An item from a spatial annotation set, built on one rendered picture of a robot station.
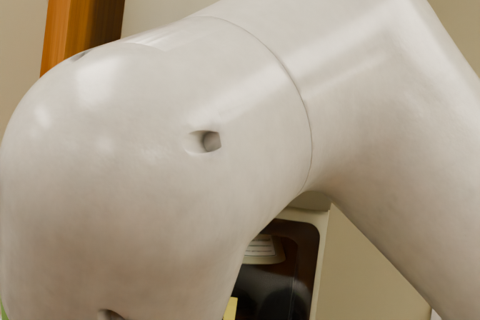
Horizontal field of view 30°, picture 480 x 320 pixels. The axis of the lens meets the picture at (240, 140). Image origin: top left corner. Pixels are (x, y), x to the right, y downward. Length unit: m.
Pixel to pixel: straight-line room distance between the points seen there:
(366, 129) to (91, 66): 0.15
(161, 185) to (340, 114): 0.12
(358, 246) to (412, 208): 1.21
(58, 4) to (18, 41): 0.57
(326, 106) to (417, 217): 0.08
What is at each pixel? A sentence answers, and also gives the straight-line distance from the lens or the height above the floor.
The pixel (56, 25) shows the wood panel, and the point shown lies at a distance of 1.20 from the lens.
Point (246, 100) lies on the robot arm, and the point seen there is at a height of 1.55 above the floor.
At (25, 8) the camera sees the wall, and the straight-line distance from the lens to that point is 1.76.
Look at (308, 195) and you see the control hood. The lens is 1.20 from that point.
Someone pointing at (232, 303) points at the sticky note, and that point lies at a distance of 1.26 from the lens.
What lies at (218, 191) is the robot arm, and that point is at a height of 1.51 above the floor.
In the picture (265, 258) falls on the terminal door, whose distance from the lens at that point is 1.25.
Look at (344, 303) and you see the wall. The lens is 1.71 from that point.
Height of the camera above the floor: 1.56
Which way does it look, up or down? 3 degrees down
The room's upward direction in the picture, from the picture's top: 7 degrees clockwise
